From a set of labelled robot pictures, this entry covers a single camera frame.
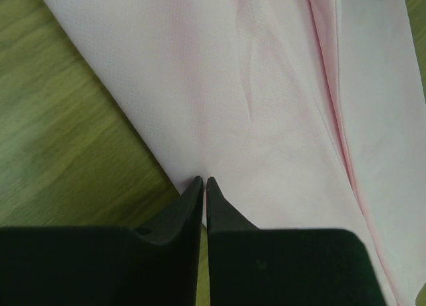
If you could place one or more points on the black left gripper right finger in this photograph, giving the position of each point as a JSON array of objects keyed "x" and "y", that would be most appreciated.
[{"x": 252, "y": 266}]

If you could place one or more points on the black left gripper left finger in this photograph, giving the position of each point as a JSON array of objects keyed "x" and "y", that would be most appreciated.
[{"x": 153, "y": 264}]

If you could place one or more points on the pink t-shirt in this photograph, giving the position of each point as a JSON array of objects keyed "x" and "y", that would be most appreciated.
[{"x": 308, "y": 113}]

